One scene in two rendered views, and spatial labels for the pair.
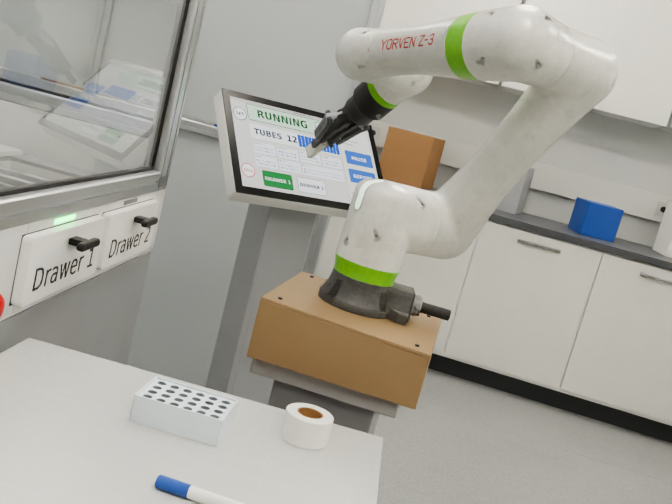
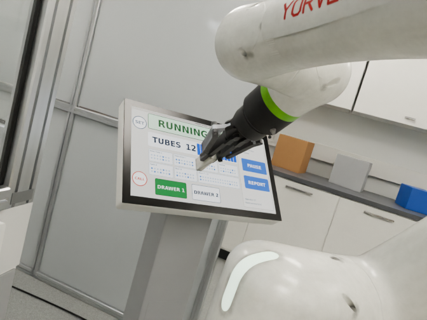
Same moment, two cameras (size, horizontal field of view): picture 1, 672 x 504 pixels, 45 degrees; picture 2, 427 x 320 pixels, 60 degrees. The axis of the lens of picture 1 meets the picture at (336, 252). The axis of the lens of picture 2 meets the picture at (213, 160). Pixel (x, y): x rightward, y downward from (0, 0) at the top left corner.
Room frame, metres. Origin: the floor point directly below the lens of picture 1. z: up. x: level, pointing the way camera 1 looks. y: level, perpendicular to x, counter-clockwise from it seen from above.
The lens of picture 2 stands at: (1.15, -0.01, 1.24)
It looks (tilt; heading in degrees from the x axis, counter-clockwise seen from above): 8 degrees down; 7
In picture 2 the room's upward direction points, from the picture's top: 16 degrees clockwise
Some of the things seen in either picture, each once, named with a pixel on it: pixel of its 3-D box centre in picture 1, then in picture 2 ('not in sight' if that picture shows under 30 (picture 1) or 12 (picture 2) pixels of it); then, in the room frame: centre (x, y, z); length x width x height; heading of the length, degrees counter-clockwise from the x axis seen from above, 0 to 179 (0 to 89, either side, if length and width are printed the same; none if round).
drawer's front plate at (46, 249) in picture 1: (63, 256); not in sight; (1.31, 0.44, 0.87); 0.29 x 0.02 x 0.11; 177
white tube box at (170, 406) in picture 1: (185, 410); not in sight; (1.04, 0.15, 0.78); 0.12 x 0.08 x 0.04; 85
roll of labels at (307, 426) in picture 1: (306, 425); not in sight; (1.09, -0.02, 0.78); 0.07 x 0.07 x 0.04
